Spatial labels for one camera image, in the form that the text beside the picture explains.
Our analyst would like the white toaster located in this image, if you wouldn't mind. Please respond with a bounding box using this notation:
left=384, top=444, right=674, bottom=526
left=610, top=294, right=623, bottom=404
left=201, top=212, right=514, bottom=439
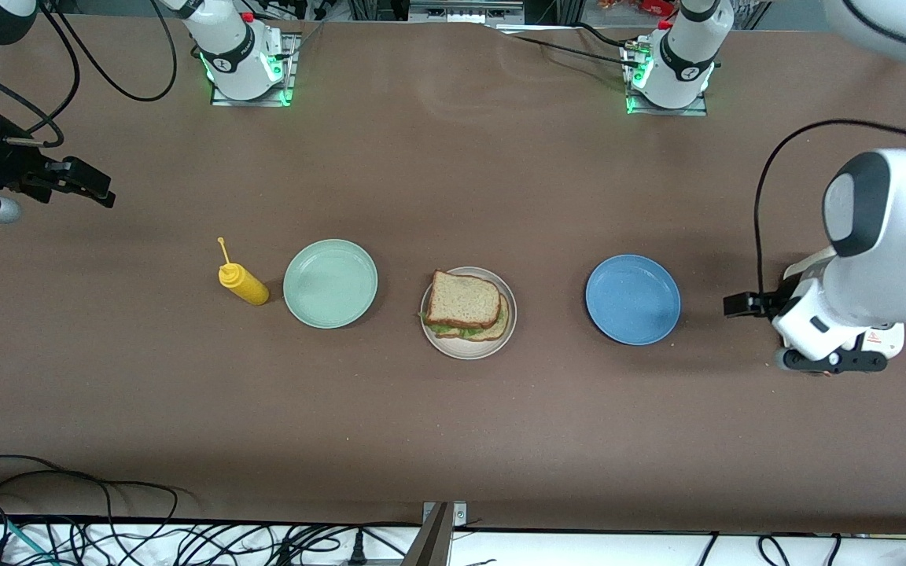
left=782, top=245, right=906, bottom=377

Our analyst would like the red package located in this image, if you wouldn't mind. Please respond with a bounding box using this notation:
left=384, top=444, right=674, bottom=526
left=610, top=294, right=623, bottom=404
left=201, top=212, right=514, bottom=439
left=596, top=0, right=676, bottom=17

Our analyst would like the blue plate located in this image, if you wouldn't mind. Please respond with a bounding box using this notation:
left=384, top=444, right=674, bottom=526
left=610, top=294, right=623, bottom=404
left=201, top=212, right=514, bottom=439
left=585, top=253, right=682, bottom=347

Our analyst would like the light-crust bread slice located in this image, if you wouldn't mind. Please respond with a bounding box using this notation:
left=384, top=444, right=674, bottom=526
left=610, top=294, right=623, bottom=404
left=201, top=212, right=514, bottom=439
left=433, top=292, right=511, bottom=344

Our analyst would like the mint green plate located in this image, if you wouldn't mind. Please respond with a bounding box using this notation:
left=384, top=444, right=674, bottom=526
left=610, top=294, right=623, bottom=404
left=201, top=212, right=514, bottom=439
left=282, top=238, right=379, bottom=329

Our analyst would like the green lettuce leaf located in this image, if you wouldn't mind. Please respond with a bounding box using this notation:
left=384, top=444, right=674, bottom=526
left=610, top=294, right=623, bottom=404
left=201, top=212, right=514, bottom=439
left=419, top=310, right=495, bottom=341

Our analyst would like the silver table bracket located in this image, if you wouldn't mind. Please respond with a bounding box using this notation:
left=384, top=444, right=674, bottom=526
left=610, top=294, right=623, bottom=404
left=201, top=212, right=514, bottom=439
left=422, top=501, right=469, bottom=529

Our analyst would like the yellow squeeze bottle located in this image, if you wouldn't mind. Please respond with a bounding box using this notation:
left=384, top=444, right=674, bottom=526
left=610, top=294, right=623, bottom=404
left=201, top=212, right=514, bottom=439
left=216, top=237, right=271, bottom=307

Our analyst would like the dark grey metal beam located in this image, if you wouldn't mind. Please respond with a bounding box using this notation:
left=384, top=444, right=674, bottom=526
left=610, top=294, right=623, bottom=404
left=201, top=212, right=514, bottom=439
left=401, top=503, right=454, bottom=566

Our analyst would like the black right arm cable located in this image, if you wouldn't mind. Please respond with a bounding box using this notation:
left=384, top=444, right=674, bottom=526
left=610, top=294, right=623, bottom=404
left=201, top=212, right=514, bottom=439
left=0, top=0, right=180, bottom=150

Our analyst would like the grey power strip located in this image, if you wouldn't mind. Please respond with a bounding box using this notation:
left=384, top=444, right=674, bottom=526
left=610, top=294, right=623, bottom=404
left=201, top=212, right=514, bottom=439
left=408, top=0, right=525, bottom=24

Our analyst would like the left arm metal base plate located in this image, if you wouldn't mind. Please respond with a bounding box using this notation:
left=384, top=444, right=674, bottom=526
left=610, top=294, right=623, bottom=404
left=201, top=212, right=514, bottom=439
left=621, top=43, right=710, bottom=118

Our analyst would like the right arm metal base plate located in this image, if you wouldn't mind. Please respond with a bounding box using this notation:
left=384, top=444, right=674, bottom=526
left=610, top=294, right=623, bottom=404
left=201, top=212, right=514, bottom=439
left=210, top=33, right=297, bottom=108

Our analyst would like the thin black table cable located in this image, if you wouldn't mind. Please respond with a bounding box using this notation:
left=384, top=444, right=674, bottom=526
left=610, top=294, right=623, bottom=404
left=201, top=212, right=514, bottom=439
left=492, top=22, right=646, bottom=72

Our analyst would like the dark-crust bread slice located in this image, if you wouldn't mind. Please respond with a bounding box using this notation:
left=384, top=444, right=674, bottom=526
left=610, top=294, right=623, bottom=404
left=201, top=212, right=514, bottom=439
left=424, top=270, right=503, bottom=331

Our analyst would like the beige plate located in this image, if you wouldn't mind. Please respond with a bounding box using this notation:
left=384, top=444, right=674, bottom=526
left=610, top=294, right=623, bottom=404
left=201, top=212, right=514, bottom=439
left=420, top=266, right=517, bottom=361

